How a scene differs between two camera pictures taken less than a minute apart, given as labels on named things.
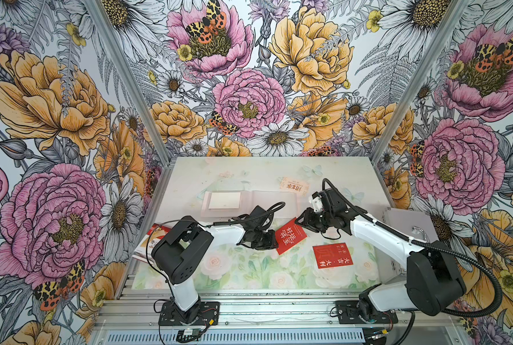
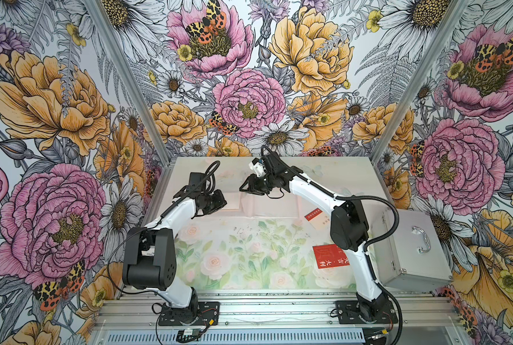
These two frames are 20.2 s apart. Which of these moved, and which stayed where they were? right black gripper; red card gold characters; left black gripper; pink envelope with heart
Moved: left black gripper; right black gripper
Stayed: red card gold characters; pink envelope with heart
